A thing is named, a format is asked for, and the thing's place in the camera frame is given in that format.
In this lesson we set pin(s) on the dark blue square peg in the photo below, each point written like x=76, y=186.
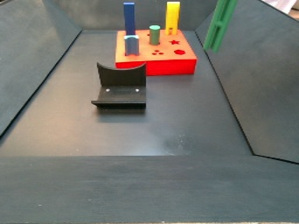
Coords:
x=130, y=18

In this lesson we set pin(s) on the black curved bracket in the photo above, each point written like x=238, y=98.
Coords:
x=122, y=88

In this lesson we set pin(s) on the light blue notched peg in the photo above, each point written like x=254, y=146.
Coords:
x=131, y=44

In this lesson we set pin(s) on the green three prong peg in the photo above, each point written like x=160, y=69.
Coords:
x=219, y=24

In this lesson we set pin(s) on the green cylinder peg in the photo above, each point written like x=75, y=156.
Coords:
x=154, y=35

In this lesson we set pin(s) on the yellow two prong peg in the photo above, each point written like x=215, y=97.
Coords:
x=172, y=14

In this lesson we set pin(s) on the red peg board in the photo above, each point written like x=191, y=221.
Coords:
x=170, y=58

